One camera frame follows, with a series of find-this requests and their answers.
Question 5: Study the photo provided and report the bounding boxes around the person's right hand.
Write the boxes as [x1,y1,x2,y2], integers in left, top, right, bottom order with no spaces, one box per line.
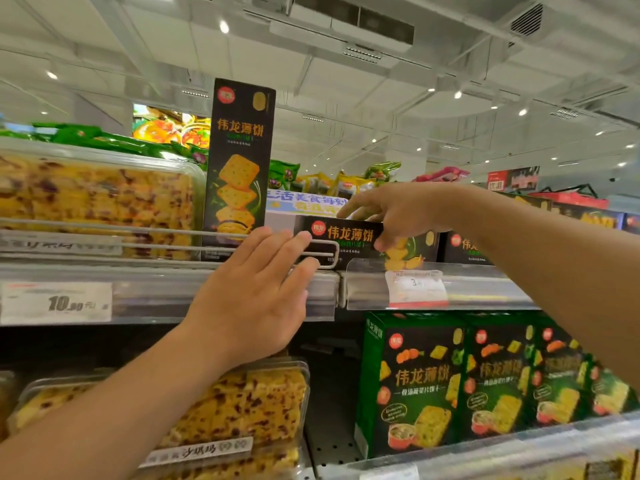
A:
[337,182,468,253]

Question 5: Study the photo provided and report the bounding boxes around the person's left hand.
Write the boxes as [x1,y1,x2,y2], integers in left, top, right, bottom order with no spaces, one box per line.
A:
[182,227,321,368]

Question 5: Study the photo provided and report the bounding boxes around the black cracker box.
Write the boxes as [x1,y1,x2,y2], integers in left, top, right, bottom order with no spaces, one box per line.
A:
[293,215,441,271]
[201,78,277,261]
[437,232,495,266]

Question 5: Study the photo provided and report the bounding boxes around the person's right forearm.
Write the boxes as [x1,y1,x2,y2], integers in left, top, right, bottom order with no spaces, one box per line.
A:
[452,185,640,393]

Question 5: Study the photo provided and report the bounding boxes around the person's left forearm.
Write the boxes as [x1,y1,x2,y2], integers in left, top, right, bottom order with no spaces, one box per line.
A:
[0,322,236,480]

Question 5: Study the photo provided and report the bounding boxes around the white and blue carton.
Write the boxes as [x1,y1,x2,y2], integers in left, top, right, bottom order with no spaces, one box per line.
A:
[264,189,351,234]

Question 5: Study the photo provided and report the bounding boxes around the red and white price tag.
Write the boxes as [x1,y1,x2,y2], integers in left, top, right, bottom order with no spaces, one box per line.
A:
[384,269,450,310]

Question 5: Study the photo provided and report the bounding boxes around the yellow snack bag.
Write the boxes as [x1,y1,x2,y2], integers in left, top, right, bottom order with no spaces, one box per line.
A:
[292,173,335,195]
[327,174,378,199]

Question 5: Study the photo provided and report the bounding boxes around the green snack bag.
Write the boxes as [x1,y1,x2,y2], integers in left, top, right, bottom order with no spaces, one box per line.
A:
[267,160,302,191]
[363,161,402,184]

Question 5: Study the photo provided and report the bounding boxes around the pink snack bag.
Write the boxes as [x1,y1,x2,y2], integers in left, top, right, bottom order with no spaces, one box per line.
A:
[413,166,471,184]

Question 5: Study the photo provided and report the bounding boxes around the clear plastic shelf edge strip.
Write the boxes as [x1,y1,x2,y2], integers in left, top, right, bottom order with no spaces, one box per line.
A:
[340,258,540,312]
[318,411,640,480]
[0,260,342,327]

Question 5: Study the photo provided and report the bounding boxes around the red and black hanging sign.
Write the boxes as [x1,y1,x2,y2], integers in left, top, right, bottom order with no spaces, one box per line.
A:
[486,166,541,193]

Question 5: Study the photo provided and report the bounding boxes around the clear tub of yellow cake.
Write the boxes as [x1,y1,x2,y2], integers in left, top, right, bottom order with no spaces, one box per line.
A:
[0,137,207,261]
[7,359,311,466]

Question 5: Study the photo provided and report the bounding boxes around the green cracker box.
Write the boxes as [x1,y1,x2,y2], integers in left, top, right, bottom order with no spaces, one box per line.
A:
[582,357,640,418]
[461,315,540,441]
[354,312,469,459]
[530,322,591,426]

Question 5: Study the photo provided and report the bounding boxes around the colourful food poster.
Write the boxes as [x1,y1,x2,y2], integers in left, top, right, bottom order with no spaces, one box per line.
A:
[132,103,212,149]

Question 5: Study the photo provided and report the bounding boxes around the row of green snack bags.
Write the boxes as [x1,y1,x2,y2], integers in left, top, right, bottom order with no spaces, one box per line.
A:
[0,122,210,168]

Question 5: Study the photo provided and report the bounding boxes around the row of black boxes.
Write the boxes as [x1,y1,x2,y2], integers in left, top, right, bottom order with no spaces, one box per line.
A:
[500,193,640,236]

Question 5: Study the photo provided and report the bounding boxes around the ceiling air conditioner unit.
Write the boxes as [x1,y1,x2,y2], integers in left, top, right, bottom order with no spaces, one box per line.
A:
[269,0,416,56]

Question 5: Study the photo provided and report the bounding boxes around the ceiling air vent grille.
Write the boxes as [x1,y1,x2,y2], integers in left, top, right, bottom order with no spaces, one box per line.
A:
[508,3,545,39]

